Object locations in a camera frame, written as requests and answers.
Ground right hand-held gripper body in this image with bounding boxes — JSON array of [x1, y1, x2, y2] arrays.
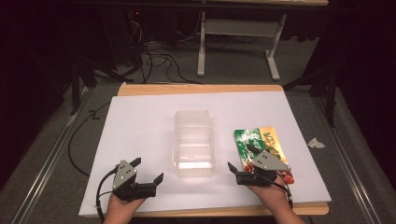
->
[[235, 150, 292, 188]]

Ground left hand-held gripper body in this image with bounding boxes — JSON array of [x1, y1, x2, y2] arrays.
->
[[111, 159, 157, 202]]

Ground green and yellow snack packet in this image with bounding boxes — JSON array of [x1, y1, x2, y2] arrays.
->
[[233, 125, 295, 185]]

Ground person's right hand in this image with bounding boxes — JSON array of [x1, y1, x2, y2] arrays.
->
[[247, 176, 293, 217]]

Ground person's left hand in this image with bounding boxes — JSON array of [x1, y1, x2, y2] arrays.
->
[[102, 194, 148, 224]]

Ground white paper sheet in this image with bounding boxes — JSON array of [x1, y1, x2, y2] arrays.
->
[[78, 91, 332, 217]]

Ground clear plastic container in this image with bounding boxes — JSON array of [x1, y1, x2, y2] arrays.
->
[[172, 109, 218, 178]]

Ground crumpled white paper scrap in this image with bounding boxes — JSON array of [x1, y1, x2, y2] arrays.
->
[[306, 137, 327, 149]]

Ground black metal stand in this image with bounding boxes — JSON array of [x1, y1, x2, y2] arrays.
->
[[69, 52, 126, 117], [282, 60, 341, 129]]

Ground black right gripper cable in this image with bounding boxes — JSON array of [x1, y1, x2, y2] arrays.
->
[[261, 172, 294, 210]]

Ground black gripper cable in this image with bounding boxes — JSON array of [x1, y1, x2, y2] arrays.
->
[[261, 172, 294, 210], [94, 167, 120, 222]]

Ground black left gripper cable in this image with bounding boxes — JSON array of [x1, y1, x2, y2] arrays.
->
[[94, 167, 120, 222]]

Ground black floor cable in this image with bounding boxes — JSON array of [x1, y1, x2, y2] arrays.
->
[[67, 102, 112, 178]]

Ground metal floor rail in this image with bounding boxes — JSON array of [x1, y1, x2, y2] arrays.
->
[[312, 96, 388, 224], [11, 88, 92, 224]]

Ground tangle of black cables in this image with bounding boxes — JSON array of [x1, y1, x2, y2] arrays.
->
[[124, 12, 204, 85]]

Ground white metal desk frame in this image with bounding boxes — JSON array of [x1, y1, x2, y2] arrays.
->
[[196, 10, 288, 82]]

